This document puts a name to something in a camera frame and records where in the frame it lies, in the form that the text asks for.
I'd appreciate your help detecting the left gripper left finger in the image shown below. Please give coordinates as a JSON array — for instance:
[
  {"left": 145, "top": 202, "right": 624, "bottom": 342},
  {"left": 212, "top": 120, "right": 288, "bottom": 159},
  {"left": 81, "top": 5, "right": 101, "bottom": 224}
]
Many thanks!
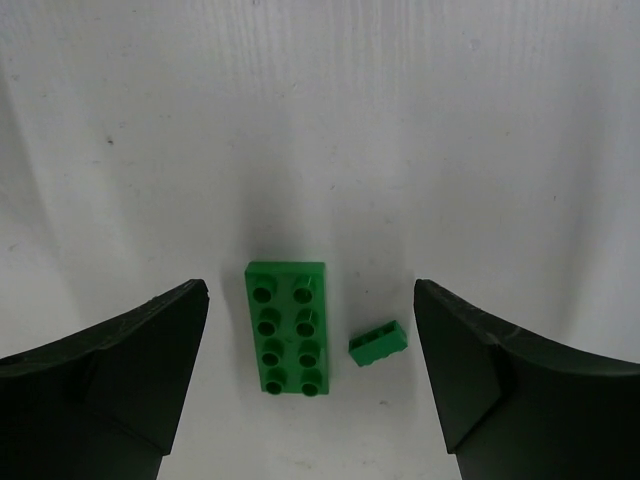
[{"left": 1, "top": 279, "right": 209, "bottom": 479}]

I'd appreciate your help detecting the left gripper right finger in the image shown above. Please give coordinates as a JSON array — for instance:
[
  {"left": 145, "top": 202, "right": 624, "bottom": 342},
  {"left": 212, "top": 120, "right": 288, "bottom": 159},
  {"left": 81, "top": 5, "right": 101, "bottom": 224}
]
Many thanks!
[{"left": 414, "top": 280, "right": 639, "bottom": 479}]

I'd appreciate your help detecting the tiny dark green lego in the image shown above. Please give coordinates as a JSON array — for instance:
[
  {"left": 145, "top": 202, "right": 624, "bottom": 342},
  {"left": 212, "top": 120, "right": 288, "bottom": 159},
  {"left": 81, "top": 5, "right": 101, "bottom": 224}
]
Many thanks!
[{"left": 348, "top": 321, "right": 408, "bottom": 367}]

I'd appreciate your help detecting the dark green lego plate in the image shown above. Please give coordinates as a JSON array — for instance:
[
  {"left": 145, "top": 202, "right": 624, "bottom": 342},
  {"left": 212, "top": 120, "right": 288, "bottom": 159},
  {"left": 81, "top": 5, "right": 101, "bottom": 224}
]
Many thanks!
[{"left": 244, "top": 261, "right": 330, "bottom": 397}]

